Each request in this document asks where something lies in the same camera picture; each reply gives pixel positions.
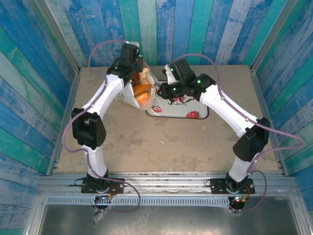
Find floral print paper bag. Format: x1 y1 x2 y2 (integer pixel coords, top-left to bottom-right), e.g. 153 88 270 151
114 61 164 114

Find white strawberry print tray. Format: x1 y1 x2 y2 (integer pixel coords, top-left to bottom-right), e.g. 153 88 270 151
146 77 210 120

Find bright orange bun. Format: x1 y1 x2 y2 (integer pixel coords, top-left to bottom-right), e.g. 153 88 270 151
133 83 151 95

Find left controller board with LEDs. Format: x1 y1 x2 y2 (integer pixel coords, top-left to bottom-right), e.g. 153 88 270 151
94 194 115 204

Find controller board with leds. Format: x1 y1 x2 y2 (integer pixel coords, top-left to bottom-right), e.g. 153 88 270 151
94 194 115 204
231 195 248 204

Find right controller board with LEDs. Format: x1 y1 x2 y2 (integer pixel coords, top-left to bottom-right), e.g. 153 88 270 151
231 195 248 204

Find stainless steel sheet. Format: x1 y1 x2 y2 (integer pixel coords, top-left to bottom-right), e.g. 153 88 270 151
38 204 303 235

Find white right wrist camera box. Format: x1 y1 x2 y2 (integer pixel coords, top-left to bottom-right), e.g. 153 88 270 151
162 64 177 85

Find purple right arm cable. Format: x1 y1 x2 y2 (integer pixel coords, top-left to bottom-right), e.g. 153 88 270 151
169 53 305 177

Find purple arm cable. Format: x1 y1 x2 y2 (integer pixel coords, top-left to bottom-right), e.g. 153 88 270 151
63 40 127 177
169 53 305 177

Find aluminium left side rail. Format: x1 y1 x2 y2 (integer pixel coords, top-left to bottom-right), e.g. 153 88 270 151
45 72 82 176

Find aluminium left frame post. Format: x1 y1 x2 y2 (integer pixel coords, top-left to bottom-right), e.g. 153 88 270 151
34 0 81 74

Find aluminium frame post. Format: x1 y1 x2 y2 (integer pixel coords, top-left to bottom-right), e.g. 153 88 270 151
34 0 81 74
250 0 298 73

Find aluminium right side rail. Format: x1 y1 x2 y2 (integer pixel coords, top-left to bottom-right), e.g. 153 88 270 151
249 68 290 177

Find aluminium mounting rail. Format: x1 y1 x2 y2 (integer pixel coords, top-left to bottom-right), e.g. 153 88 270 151
36 171 299 196

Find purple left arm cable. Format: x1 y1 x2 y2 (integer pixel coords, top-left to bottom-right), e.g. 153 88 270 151
63 40 127 177

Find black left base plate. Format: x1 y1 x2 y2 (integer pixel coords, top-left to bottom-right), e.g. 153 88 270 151
81 177 125 194

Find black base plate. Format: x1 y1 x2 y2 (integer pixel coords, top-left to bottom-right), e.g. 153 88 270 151
81 177 125 194
209 178 255 195

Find aluminium right frame post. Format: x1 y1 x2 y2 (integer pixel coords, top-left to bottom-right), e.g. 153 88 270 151
250 0 298 73

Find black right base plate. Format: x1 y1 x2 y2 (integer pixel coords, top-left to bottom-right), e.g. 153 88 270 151
209 178 255 195

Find grey slotted cable duct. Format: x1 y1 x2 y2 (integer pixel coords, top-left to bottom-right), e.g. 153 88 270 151
45 196 231 207

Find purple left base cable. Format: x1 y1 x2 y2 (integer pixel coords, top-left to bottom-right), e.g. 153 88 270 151
93 183 142 213

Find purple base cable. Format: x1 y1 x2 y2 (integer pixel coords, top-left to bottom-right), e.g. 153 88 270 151
93 183 142 213
228 169 269 213

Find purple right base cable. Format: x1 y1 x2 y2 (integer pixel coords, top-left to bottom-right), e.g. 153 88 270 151
228 169 269 213

